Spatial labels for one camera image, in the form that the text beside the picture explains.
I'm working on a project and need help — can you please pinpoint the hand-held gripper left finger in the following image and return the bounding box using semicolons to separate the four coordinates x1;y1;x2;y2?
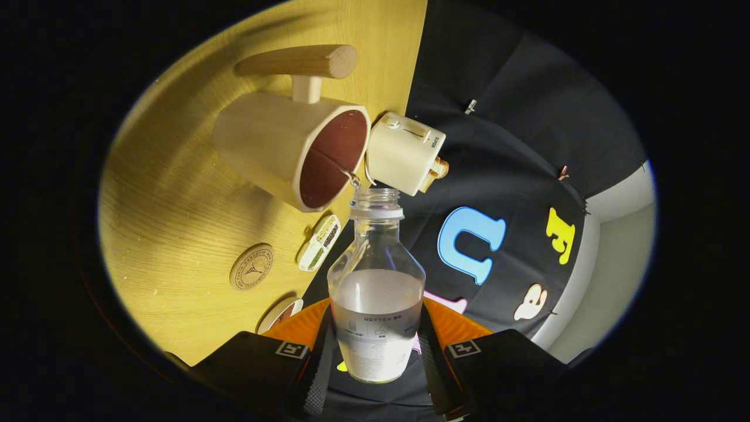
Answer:
167;297;338;421

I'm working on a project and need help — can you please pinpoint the white divided dish of beans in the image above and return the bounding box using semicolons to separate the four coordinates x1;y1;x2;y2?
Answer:
298;215;342;272

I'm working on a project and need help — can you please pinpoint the reddish meat piece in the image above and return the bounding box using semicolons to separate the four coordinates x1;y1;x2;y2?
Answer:
271;304;298;329

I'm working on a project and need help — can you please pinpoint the clear juice bottle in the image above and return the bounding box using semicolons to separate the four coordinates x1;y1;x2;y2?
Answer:
327;188;427;384

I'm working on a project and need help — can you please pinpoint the beige cup with wooden handle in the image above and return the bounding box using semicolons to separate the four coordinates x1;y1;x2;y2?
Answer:
212;45;371;213

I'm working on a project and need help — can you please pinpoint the cream toaster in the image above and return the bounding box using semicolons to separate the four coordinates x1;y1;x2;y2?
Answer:
366;112;446;196

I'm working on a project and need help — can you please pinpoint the white round plate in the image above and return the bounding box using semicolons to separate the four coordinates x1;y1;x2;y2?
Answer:
257;298;304;335

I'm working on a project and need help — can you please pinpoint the round wooden coaster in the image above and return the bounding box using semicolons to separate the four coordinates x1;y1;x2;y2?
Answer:
230;244;275;291

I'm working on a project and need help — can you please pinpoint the wooden table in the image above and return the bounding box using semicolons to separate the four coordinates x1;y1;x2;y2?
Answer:
98;0;428;367

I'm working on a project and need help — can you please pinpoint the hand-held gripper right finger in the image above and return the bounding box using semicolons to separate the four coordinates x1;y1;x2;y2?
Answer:
417;296;578;421

